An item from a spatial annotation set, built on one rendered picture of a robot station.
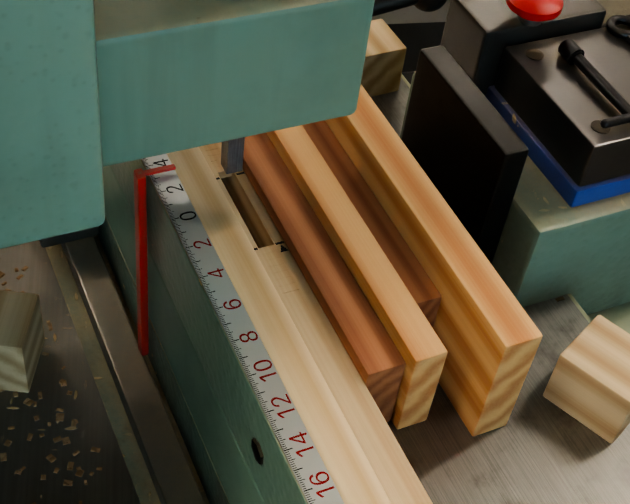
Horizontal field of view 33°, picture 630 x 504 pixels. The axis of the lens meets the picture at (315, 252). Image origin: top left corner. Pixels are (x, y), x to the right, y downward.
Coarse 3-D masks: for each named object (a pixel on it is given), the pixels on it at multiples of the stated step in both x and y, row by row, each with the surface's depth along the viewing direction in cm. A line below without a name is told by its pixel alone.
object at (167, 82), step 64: (128, 0) 44; (192, 0) 45; (256, 0) 45; (320, 0) 46; (128, 64) 44; (192, 64) 45; (256, 64) 47; (320, 64) 48; (128, 128) 46; (192, 128) 48; (256, 128) 50
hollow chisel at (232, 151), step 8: (224, 144) 55; (232, 144) 54; (240, 144) 54; (224, 152) 55; (232, 152) 54; (240, 152) 55; (224, 160) 55; (232, 160) 55; (240, 160) 55; (224, 168) 55; (232, 168) 55; (240, 168) 56
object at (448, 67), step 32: (448, 64) 56; (416, 96) 59; (448, 96) 56; (480, 96) 55; (416, 128) 60; (448, 128) 56; (480, 128) 53; (416, 160) 61; (448, 160) 57; (480, 160) 54; (512, 160) 52; (448, 192) 58; (480, 192) 55; (512, 192) 54; (480, 224) 56
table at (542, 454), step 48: (384, 96) 69; (576, 336) 57; (192, 384) 56; (528, 384) 54; (432, 432) 52; (528, 432) 52; (576, 432) 53; (624, 432) 53; (240, 480) 51; (432, 480) 50; (480, 480) 50; (528, 480) 50; (576, 480) 51; (624, 480) 51
